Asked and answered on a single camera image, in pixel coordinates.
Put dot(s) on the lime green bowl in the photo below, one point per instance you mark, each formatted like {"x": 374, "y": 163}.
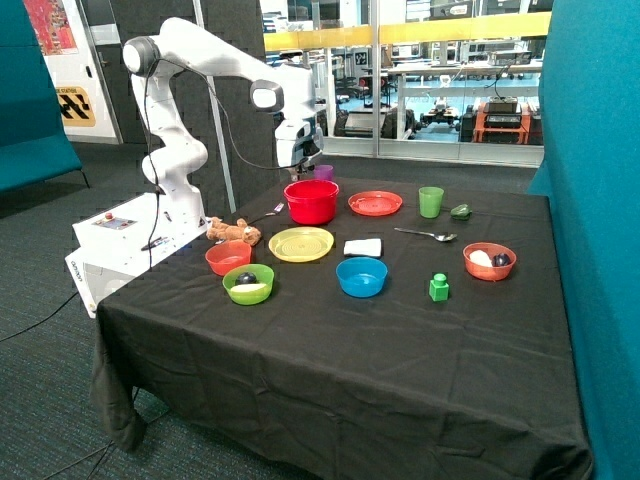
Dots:
{"x": 264, "y": 273}

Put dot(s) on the white folded cloth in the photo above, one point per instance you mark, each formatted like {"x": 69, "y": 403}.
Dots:
{"x": 372, "y": 247}

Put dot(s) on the yellow plastic plate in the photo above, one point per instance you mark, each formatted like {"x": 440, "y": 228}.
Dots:
{"x": 301, "y": 244}

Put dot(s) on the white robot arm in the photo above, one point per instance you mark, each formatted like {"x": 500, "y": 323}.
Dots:
{"x": 180, "y": 45}

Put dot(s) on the green plastic cup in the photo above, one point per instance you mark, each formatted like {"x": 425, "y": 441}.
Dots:
{"x": 430, "y": 200}

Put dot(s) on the yellow black sign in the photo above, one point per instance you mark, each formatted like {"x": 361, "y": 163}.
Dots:
{"x": 75, "y": 107}

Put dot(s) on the orange-red plastic plate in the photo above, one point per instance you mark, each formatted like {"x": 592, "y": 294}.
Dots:
{"x": 375, "y": 203}

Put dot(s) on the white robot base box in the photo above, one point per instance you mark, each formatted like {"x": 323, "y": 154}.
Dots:
{"x": 124, "y": 241}

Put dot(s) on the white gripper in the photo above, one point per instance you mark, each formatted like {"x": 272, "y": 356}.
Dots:
{"x": 298, "y": 143}

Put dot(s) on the teal sofa left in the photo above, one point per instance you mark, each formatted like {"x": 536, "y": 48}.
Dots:
{"x": 34, "y": 146}

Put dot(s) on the black tablecloth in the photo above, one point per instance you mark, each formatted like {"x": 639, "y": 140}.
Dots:
{"x": 396, "y": 386}

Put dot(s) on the metal fork purple handle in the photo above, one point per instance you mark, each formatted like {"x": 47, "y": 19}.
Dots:
{"x": 276, "y": 210}

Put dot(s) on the white item in green bowl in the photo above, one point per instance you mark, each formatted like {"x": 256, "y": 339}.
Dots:
{"x": 249, "y": 289}

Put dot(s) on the metal spoon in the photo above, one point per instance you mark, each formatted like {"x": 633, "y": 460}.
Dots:
{"x": 440, "y": 237}

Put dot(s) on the dark plum in orange bowl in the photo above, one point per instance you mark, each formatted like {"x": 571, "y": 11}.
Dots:
{"x": 501, "y": 260}

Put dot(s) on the dark plum in green bowl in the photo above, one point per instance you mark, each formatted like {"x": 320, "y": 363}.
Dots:
{"x": 246, "y": 278}

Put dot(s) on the teal partition right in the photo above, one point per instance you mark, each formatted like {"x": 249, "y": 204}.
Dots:
{"x": 589, "y": 94}

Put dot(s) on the blue plastic bowl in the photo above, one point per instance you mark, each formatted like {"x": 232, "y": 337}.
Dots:
{"x": 361, "y": 277}

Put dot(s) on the orange bowl right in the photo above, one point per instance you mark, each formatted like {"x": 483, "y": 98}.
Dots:
{"x": 485, "y": 273}

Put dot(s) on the green toy pepper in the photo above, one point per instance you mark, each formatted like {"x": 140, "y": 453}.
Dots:
{"x": 461, "y": 212}

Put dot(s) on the orange black robot cart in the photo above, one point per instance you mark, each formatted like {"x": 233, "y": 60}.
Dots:
{"x": 502, "y": 120}

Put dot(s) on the brown teddy bear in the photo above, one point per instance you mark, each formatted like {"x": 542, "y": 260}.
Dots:
{"x": 218, "y": 230}

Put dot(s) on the large red bowl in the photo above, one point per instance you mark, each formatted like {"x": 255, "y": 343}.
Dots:
{"x": 312, "y": 202}

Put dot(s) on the white item in orange bowl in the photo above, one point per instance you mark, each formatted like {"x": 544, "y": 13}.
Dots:
{"x": 481, "y": 258}

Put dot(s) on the red poster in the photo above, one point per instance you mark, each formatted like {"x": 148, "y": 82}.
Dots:
{"x": 52, "y": 28}

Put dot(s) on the small red bowl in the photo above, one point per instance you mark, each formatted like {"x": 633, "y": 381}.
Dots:
{"x": 228, "y": 255}

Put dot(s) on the purple plastic cup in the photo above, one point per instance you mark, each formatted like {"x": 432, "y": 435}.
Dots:
{"x": 323, "y": 172}

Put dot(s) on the green toy block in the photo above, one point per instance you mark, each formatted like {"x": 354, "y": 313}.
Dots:
{"x": 439, "y": 288}

